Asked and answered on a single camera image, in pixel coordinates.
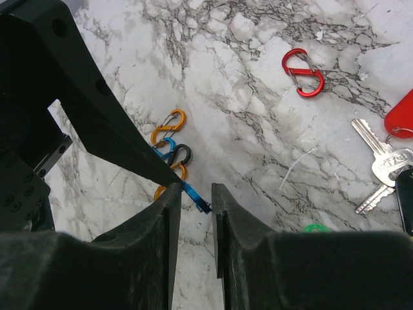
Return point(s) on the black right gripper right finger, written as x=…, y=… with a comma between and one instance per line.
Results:
x=261, y=268

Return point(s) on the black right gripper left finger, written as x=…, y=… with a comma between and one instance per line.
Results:
x=131, y=266

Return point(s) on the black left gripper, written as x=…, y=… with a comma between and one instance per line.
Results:
x=44, y=59

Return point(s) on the blue s carabiner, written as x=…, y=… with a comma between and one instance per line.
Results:
x=164, y=148
x=202, y=205

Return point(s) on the green key tag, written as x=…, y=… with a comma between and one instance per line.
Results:
x=315, y=228

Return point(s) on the orange S carabiner lower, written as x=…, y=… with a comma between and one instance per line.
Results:
x=183, y=176

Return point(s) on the orange s carabiner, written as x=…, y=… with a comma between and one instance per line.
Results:
x=183, y=176
x=174, y=122

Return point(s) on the silver key under black tag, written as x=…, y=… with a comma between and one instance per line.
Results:
x=371, y=201

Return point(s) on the black S carabiner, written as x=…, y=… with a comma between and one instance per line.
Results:
x=181, y=154

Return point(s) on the orange S carabiner upper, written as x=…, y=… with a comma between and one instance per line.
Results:
x=174, y=122

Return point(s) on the black key tag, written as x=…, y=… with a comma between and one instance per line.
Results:
x=403, y=187

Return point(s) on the silver key on solid red tag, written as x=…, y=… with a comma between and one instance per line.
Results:
x=388, y=160

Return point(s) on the red S carabiner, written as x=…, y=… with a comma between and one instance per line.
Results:
x=312, y=71

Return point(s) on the solid red key tag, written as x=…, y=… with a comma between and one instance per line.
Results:
x=398, y=122

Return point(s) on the blue S carabiner in chain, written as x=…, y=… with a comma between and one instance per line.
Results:
x=164, y=148

